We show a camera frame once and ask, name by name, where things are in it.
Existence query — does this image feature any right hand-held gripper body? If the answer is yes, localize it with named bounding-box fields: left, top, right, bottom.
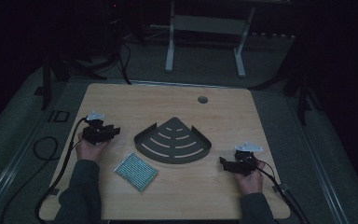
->
left=228, top=141, right=264, bottom=177

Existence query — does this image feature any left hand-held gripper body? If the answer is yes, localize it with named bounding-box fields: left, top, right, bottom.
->
left=81, top=110, right=114, bottom=146

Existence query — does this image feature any person's left hand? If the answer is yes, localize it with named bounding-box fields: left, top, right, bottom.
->
left=75, top=132, right=112, bottom=164

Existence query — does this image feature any person's right hand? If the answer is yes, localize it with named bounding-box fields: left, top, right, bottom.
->
left=232, top=159, right=266, bottom=196

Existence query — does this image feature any green scouring pad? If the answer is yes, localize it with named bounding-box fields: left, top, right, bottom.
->
left=113, top=151, right=159, bottom=193

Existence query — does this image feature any grey tape strip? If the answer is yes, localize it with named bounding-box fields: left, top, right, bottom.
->
left=271, top=182, right=291, bottom=193

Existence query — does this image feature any dark metal corner shelf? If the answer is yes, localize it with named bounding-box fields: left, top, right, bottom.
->
left=133, top=116, right=213, bottom=165

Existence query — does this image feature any black tripod stand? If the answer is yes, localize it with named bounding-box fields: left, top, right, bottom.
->
left=39, top=18, right=131, bottom=112
left=248, top=36, right=324, bottom=127

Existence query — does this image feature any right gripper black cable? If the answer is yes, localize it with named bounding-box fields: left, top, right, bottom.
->
left=250, top=158, right=311, bottom=224

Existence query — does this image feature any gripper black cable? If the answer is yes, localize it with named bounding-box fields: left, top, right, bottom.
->
left=250, top=158, right=311, bottom=224
left=34, top=117, right=89, bottom=224

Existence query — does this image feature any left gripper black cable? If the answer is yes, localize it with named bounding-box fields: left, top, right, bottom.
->
left=34, top=117, right=89, bottom=224

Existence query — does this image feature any black cable loop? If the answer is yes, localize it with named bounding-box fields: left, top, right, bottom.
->
left=32, top=135, right=61, bottom=162

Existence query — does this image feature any white metal desk frame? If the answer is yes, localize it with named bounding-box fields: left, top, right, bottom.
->
left=164, top=0, right=257, bottom=78

